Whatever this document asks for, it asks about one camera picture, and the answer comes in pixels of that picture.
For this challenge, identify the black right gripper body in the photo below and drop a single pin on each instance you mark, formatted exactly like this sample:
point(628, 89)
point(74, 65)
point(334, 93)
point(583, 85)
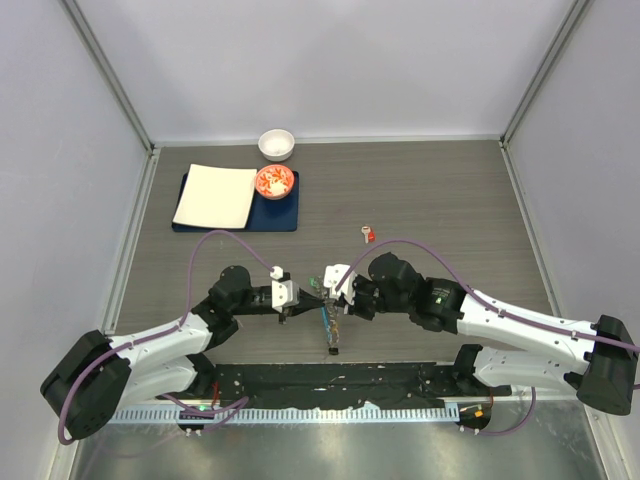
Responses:
point(344, 301)

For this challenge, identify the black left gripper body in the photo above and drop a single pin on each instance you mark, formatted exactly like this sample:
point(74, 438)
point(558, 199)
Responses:
point(285, 311)

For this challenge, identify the steel key organizer blue handle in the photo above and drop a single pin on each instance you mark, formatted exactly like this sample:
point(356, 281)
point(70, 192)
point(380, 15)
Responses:
point(328, 312)

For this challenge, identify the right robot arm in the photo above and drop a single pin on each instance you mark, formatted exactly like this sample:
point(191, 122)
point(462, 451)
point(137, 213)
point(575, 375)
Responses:
point(597, 361)

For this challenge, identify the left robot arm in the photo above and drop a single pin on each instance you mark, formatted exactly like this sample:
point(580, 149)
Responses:
point(101, 375)

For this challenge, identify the red tagged key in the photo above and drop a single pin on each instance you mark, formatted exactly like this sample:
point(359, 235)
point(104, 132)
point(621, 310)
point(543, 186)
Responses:
point(368, 234)

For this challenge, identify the dark blue placemat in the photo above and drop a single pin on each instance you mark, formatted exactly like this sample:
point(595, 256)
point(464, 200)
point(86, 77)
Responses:
point(265, 215)

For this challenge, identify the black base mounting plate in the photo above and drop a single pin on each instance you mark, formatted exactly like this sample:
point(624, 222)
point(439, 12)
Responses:
point(339, 386)

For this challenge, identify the red patterned bowl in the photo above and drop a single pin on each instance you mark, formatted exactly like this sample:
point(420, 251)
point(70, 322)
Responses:
point(274, 182)

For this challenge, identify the white square plate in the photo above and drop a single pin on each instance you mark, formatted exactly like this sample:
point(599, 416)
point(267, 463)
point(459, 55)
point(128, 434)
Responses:
point(214, 197)

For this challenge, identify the white ceramic bowl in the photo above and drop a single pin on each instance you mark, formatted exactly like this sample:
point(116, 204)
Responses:
point(276, 145)

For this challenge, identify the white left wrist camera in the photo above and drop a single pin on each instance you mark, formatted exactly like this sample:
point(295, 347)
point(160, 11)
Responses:
point(284, 291)

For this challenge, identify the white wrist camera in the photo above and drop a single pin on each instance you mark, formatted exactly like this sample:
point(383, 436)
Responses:
point(284, 291)
point(339, 281)

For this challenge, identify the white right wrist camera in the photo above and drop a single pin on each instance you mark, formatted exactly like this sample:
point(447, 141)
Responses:
point(339, 281)

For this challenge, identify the white slotted cable duct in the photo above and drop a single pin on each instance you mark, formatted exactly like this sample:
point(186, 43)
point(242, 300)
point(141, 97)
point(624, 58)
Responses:
point(369, 413)

